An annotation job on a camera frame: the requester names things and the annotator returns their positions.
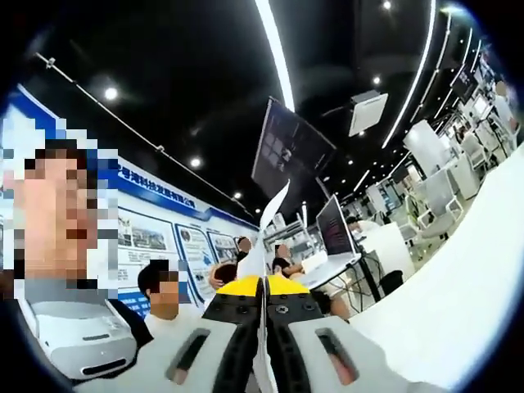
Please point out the blue white wall poster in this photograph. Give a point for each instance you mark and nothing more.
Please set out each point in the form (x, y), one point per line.
(155, 241)

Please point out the white pillar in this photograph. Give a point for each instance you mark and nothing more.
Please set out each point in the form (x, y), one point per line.
(423, 143)

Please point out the hanging black ceiling screen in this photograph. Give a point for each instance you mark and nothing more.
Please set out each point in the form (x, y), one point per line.
(286, 155)

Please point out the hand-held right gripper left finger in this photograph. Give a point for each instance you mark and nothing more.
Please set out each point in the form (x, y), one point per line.
(229, 311)

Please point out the ceiling air conditioner vent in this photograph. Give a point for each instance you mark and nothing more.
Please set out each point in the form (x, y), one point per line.
(368, 114)

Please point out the white printing paper sheet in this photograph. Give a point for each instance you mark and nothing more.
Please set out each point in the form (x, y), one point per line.
(256, 254)

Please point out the white chest-worn device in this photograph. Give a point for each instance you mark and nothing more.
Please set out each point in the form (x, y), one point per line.
(82, 335)

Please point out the white office chair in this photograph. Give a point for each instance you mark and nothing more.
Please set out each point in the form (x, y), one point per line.
(444, 196)

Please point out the white side desk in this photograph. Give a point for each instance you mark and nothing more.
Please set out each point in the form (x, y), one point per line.
(385, 249)

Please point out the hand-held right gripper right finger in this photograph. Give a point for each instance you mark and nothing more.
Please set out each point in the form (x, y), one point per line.
(294, 307)

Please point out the white storage shelf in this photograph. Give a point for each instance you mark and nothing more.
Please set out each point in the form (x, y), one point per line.
(294, 233)

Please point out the white standing desk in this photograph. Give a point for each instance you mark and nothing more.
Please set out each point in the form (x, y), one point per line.
(327, 268)

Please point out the thin ceiling light strip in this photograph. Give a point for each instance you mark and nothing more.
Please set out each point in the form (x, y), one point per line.
(422, 71)

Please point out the wide ceiling light strip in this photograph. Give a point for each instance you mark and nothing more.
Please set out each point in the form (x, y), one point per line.
(277, 53)

